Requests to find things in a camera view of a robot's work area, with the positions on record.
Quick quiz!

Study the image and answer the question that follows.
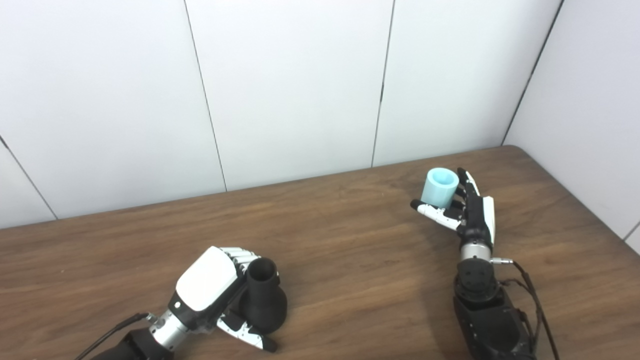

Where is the light blue cylinder cup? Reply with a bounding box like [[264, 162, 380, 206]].
[[421, 168, 460, 209]]

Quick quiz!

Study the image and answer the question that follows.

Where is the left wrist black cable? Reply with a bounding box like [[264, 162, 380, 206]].
[[74, 312, 159, 360]]

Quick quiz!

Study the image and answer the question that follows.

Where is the black nozzle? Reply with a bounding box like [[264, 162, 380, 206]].
[[238, 257, 289, 335]]

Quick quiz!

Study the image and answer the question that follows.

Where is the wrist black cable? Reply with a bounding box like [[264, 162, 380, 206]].
[[74, 312, 159, 360], [490, 256, 561, 360]]

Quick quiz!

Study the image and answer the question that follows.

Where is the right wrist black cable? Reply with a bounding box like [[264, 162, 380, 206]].
[[490, 256, 561, 360]]

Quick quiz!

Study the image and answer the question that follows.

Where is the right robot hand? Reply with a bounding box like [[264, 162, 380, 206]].
[[410, 167, 496, 246]]

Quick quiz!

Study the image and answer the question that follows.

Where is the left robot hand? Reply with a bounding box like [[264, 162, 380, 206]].
[[167, 246, 278, 353]]

